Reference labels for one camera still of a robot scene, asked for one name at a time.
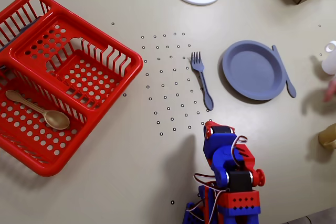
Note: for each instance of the beige plastic spoon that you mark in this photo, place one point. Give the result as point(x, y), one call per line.
point(56, 120)

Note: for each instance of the red plastic cutlery basket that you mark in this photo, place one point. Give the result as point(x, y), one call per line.
point(136, 61)

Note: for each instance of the grey plastic plate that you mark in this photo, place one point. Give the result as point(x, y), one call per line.
point(252, 70)

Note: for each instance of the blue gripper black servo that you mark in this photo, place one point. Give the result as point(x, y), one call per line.
point(220, 130)

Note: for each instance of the person's hand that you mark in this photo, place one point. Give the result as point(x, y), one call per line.
point(332, 90)

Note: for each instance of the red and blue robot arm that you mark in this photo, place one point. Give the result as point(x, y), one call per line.
point(240, 180)

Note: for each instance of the beige plastic cup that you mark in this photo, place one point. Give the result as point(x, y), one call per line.
point(329, 136)

